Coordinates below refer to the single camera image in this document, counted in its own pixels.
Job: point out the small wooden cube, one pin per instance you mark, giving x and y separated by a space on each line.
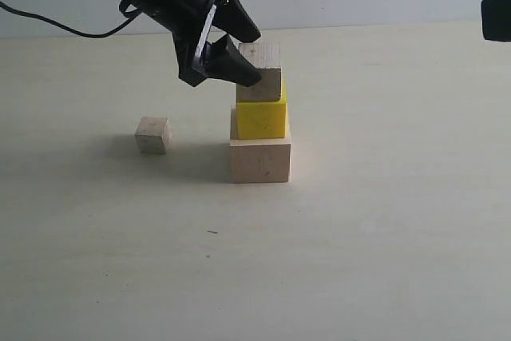
153 135

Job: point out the medium natural wooden cube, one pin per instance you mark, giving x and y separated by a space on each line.
266 57

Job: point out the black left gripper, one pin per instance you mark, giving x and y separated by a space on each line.
190 21

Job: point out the large natural wooden cube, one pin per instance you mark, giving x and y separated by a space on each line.
259 160

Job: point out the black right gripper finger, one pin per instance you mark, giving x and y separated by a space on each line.
495 20

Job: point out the yellow wooden cube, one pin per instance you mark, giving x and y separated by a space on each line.
258 120

